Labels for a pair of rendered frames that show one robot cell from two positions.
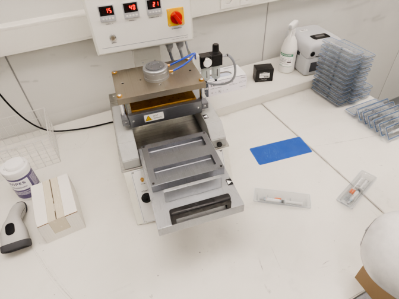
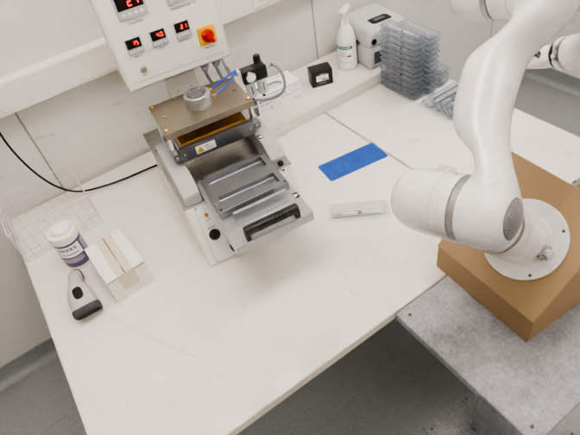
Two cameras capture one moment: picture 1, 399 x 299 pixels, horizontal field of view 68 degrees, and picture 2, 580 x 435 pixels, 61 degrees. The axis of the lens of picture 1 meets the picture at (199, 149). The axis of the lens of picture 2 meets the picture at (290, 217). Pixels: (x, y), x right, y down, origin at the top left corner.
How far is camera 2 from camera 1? 0.51 m
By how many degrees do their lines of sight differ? 3
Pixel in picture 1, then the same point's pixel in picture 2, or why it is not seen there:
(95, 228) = (166, 278)
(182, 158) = (244, 181)
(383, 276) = (402, 214)
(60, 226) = (129, 281)
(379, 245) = (396, 194)
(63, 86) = (83, 135)
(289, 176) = (365, 186)
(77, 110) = (104, 161)
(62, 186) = (119, 242)
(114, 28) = (143, 59)
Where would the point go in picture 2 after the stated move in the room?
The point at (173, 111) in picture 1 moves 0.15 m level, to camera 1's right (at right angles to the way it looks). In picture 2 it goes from (225, 137) to (275, 125)
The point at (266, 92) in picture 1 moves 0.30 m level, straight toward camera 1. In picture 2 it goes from (328, 98) to (328, 144)
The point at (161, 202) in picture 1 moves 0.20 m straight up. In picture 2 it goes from (233, 226) to (213, 166)
